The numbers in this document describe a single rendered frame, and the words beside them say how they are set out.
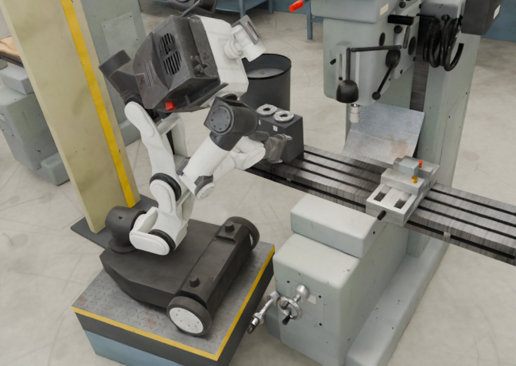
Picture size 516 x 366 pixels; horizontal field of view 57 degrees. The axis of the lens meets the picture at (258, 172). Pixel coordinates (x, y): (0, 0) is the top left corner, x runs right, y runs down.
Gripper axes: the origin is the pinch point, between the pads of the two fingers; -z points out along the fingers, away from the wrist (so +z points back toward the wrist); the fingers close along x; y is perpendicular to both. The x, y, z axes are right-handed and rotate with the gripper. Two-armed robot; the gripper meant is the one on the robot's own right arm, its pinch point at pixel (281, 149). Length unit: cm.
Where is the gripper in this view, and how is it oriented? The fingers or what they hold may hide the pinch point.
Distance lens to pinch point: 196.7
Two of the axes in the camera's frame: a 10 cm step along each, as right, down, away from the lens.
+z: -5.6, 0.1, -8.3
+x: 3.7, -8.9, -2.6
